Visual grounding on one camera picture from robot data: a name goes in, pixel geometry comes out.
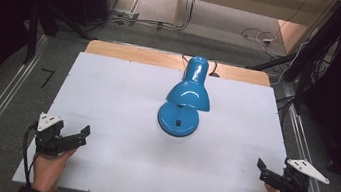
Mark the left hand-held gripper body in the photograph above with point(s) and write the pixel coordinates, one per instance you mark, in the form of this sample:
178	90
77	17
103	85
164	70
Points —
48	134

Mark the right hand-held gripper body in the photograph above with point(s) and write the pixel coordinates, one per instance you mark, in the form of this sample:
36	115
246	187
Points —
298	179

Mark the blue desk lamp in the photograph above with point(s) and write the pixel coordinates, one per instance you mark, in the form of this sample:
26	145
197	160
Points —
189	93

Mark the white board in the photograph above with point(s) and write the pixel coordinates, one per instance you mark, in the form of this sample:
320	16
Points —
112	135

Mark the black metal stand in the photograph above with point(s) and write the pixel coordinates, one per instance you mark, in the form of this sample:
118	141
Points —
312	55
32	36

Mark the light wooden furniture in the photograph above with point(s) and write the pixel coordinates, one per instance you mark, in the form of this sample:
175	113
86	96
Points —
255	2

